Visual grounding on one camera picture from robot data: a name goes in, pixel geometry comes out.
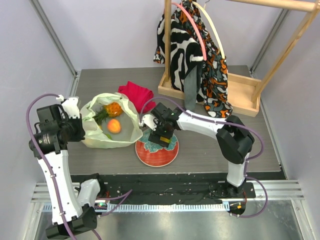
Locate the pink hanger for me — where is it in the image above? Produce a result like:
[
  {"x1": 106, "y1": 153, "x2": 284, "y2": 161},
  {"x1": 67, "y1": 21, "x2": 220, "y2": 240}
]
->
[{"x1": 172, "y1": 2, "x2": 208, "y2": 62}]

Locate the orange grey patterned garment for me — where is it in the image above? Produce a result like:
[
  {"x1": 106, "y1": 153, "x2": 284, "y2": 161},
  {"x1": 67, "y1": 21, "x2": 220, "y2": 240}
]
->
[{"x1": 172, "y1": 0, "x2": 234, "y2": 118}]

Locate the fake peach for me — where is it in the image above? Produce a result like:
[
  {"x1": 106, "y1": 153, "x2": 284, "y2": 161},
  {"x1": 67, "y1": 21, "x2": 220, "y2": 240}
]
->
[{"x1": 107, "y1": 118, "x2": 122, "y2": 134}]

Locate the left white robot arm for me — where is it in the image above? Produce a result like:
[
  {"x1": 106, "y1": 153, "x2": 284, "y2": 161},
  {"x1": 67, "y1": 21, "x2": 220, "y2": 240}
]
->
[{"x1": 28, "y1": 104, "x2": 107, "y2": 240}]

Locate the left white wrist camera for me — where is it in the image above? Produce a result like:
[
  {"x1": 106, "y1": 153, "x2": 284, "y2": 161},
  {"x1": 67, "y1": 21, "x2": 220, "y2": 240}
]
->
[{"x1": 56, "y1": 94, "x2": 81, "y2": 119}]

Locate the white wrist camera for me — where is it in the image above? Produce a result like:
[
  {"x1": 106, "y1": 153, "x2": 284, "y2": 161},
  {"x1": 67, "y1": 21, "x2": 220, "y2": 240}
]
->
[
  {"x1": 139, "y1": 114, "x2": 159, "y2": 131},
  {"x1": 56, "y1": 94, "x2": 81, "y2": 119}
]

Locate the red folded cloth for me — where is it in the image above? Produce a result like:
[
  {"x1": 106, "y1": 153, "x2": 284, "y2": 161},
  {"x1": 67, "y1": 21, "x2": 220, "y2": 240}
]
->
[{"x1": 118, "y1": 81, "x2": 154, "y2": 113}]

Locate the fake orange pineapple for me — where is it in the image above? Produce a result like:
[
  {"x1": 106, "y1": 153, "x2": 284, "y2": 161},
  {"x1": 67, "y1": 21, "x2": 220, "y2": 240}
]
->
[{"x1": 93, "y1": 102, "x2": 124, "y2": 125}]

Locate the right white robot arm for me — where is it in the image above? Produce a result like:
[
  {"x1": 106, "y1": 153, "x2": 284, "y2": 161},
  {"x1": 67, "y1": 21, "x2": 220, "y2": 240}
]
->
[{"x1": 140, "y1": 103, "x2": 255, "y2": 198}]

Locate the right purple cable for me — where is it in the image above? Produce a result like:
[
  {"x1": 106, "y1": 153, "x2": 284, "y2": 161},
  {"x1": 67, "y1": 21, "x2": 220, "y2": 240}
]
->
[{"x1": 139, "y1": 96, "x2": 269, "y2": 219}]

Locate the wooden clothes rack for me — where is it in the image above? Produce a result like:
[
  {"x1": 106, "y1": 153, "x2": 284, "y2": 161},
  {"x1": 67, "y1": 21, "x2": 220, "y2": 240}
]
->
[{"x1": 157, "y1": 0, "x2": 320, "y2": 117}]

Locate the translucent plastic bag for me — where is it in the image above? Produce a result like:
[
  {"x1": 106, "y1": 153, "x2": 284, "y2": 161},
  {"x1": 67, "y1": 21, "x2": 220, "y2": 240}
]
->
[{"x1": 80, "y1": 93, "x2": 143, "y2": 149}]

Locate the red and teal plate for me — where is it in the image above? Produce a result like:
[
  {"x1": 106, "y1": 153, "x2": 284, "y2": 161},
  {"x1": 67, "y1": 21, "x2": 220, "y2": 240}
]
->
[{"x1": 135, "y1": 129, "x2": 180, "y2": 168}]

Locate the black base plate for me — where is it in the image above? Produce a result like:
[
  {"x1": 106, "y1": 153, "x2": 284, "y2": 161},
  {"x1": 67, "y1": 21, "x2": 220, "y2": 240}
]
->
[{"x1": 69, "y1": 171, "x2": 286, "y2": 205}]

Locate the fake orange green mango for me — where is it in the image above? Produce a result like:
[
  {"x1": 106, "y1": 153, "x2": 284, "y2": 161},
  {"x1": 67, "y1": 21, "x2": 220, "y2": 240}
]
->
[{"x1": 160, "y1": 136, "x2": 171, "y2": 144}]

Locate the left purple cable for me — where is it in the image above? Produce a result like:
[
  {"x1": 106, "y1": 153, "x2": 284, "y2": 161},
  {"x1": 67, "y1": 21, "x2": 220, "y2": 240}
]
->
[{"x1": 25, "y1": 93, "x2": 133, "y2": 240}]

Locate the cream hanger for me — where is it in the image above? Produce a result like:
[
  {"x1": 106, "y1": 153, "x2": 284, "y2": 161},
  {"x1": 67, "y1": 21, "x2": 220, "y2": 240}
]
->
[{"x1": 192, "y1": 1, "x2": 226, "y2": 59}]

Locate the black white patterned garment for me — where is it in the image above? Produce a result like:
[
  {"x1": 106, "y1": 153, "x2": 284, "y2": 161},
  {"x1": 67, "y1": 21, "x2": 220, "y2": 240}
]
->
[{"x1": 153, "y1": 13, "x2": 206, "y2": 113}]

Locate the purple cable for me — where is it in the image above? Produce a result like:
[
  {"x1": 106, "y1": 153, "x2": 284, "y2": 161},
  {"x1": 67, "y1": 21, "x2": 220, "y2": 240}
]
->
[
  {"x1": 25, "y1": 93, "x2": 133, "y2": 240},
  {"x1": 139, "y1": 96, "x2": 269, "y2": 219}
]

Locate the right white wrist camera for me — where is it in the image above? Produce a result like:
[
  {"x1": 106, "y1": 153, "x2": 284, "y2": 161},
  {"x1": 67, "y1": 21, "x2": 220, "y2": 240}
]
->
[{"x1": 139, "y1": 114, "x2": 159, "y2": 131}]

